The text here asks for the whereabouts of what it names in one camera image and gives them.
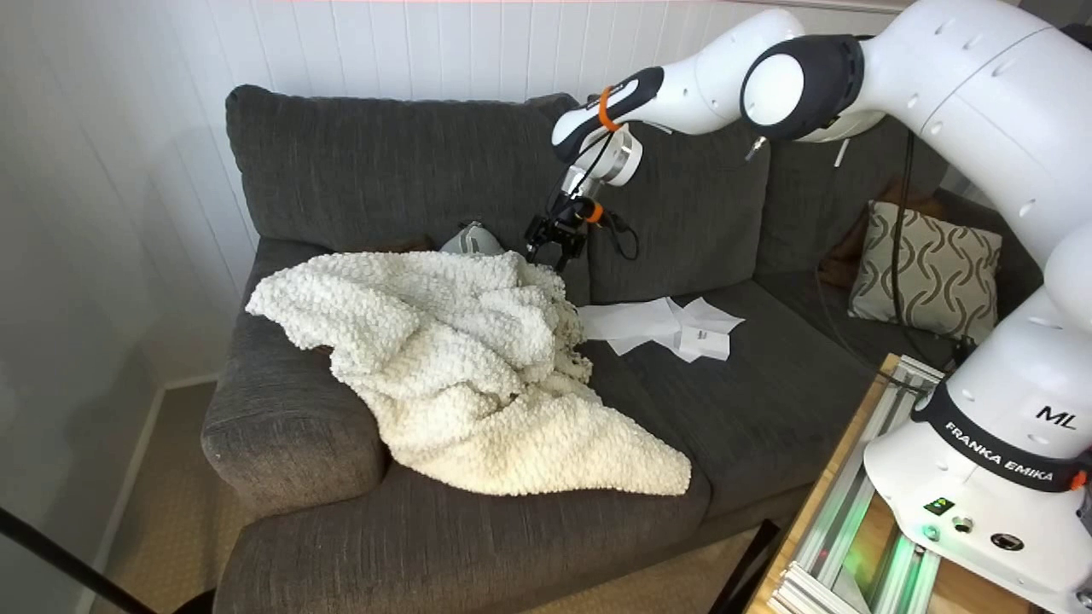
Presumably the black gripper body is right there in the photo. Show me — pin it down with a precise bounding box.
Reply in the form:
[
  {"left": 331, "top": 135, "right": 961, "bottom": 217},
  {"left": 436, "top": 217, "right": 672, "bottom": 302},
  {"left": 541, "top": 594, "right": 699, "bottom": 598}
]
[{"left": 541, "top": 192, "right": 612, "bottom": 243}]

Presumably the white knitted blanket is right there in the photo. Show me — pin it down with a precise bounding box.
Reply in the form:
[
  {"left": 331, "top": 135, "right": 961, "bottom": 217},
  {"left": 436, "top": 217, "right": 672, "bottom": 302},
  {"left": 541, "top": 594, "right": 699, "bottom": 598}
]
[{"left": 243, "top": 246, "right": 697, "bottom": 501}]

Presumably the narrow grey sofa back cushion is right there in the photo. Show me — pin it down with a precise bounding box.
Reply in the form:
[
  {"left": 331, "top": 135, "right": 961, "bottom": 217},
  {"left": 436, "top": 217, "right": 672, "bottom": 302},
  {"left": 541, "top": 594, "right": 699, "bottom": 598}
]
[{"left": 581, "top": 94, "right": 779, "bottom": 308}]

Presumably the wide grey sofa back cushion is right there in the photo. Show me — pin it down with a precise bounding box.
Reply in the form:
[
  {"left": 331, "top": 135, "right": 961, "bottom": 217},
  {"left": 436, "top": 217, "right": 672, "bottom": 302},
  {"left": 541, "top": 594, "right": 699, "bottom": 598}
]
[{"left": 223, "top": 80, "right": 596, "bottom": 308}]

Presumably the grey corner sofa back cushion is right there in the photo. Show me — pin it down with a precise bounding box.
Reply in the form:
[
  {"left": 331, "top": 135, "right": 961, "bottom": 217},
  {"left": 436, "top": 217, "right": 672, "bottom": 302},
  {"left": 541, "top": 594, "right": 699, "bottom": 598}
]
[{"left": 757, "top": 111, "right": 949, "bottom": 281}]

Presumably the grey sofa seat cushion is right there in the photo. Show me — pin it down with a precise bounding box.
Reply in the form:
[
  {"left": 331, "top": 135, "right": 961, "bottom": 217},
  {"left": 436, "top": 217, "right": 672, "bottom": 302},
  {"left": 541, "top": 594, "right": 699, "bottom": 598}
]
[
  {"left": 757, "top": 262, "right": 971, "bottom": 374},
  {"left": 589, "top": 281, "right": 879, "bottom": 518},
  {"left": 213, "top": 327, "right": 715, "bottom": 614}
]

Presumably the grey fabric sofa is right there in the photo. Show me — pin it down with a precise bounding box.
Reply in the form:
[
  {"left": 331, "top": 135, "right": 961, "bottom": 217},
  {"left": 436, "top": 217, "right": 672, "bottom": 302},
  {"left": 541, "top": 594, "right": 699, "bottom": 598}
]
[{"left": 198, "top": 80, "right": 1045, "bottom": 614}]

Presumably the grey wave-patterned pillow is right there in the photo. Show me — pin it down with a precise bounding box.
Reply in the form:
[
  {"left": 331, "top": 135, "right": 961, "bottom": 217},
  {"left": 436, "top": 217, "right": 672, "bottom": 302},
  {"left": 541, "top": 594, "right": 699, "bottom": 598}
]
[
  {"left": 842, "top": 198, "right": 1005, "bottom": 350},
  {"left": 436, "top": 217, "right": 504, "bottom": 259}
]

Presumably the brown pillow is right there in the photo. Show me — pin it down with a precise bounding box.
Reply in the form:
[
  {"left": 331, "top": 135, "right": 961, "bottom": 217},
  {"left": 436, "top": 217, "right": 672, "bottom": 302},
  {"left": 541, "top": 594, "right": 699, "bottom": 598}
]
[{"left": 817, "top": 178, "right": 949, "bottom": 294}]

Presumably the black stand leg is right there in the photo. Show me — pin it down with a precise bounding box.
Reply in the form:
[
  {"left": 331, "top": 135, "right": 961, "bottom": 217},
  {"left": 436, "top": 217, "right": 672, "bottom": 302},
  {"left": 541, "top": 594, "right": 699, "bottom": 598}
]
[{"left": 705, "top": 515, "right": 788, "bottom": 614}]

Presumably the black tripod stand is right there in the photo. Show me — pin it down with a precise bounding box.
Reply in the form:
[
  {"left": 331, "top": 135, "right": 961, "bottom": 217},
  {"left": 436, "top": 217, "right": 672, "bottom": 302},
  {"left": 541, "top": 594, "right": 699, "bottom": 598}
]
[{"left": 0, "top": 505, "right": 223, "bottom": 614}]

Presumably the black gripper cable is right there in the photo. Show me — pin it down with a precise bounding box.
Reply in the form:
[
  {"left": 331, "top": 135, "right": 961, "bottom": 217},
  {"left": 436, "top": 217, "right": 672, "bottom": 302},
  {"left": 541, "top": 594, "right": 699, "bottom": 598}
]
[{"left": 596, "top": 200, "right": 645, "bottom": 266}]

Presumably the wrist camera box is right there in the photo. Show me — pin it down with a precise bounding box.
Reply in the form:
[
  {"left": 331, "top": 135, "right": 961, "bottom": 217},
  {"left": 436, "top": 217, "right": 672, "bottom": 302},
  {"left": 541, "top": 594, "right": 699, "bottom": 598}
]
[{"left": 562, "top": 119, "right": 649, "bottom": 200}]

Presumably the wooden table with aluminium frame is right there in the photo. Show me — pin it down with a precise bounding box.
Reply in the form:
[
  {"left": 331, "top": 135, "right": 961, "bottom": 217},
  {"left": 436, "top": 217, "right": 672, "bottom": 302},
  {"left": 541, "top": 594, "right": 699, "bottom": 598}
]
[{"left": 740, "top": 347, "right": 1092, "bottom": 614}]

